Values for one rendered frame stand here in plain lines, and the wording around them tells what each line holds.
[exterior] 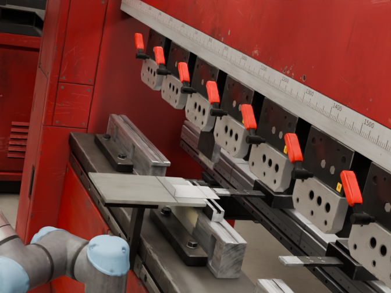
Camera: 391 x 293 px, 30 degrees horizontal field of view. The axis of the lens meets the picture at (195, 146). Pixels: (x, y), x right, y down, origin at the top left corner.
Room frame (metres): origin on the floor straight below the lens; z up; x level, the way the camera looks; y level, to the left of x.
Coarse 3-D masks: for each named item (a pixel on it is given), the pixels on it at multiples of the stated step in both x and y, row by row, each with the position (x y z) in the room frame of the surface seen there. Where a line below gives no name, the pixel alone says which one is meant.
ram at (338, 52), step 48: (144, 0) 2.35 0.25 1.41; (192, 0) 1.99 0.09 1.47; (240, 0) 1.73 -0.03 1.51; (288, 0) 1.53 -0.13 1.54; (336, 0) 1.37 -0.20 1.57; (384, 0) 1.24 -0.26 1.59; (192, 48) 1.93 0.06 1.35; (240, 48) 1.68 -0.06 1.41; (288, 48) 1.49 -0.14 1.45; (336, 48) 1.33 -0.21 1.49; (384, 48) 1.21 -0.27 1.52; (288, 96) 1.45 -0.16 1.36; (336, 96) 1.30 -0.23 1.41; (384, 96) 1.18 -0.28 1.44
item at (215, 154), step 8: (200, 136) 1.86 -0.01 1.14; (208, 136) 1.81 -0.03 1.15; (200, 144) 1.85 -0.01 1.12; (208, 144) 1.80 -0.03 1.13; (216, 144) 1.77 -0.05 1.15; (200, 152) 1.86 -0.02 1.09; (208, 152) 1.79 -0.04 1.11; (216, 152) 1.78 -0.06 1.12; (208, 160) 1.81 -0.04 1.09; (216, 160) 1.78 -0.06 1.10
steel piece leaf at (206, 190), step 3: (198, 186) 1.85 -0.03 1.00; (201, 186) 1.85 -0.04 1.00; (201, 189) 1.83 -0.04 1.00; (204, 189) 1.83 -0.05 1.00; (207, 189) 1.84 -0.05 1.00; (210, 189) 1.84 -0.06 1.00; (204, 192) 1.80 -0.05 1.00; (207, 192) 1.81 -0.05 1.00; (210, 192) 1.81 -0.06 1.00; (213, 192) 1.82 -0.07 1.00; (207, 195) 1.79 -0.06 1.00; (210, 195) 1.79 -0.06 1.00; (213, 195) 1.80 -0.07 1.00; (216, 195) 1.80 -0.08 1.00; (210, 198) 1.77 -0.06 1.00; (213, 198) 1.77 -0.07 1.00; (216, 198) 1.78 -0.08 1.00; (219, 198) 1.78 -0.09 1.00
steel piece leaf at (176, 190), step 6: (168, 186) 1.77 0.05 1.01; (174, 186) 1.81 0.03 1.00; (180, 186) 1.82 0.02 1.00; (186, 186) 1.83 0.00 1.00; (192, 186) 1.83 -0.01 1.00; (174, 192) 1.73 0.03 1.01; (180, 192) 1.77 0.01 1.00; (186, 192) 1.78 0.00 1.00; (192, 192) 1.78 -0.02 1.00; (198, 192) 1.79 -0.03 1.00; (204, 198) 1.76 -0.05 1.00
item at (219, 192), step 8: (256, 184) 1.93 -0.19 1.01; (264, 184) 1.91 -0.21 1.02; (216, 192) 1.82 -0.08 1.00; (224, 192) 1.83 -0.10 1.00; (232, 192) 1.84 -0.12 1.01; (240, 192) 1.86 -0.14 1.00; (248, 192) 1.87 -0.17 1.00; (256, 192) 1.88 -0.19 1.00; (264, 192) 1.88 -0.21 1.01; (272, 192) 1.86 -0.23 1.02; (280, 192) 1.86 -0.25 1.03; (264, 200) 1.87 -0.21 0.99; (272, 200) 1.84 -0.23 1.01; (280, 200) 1.85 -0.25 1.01; (288, 200) 1.86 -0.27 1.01; (280, 208) 1.85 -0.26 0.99; (288, 208) 1.86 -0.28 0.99
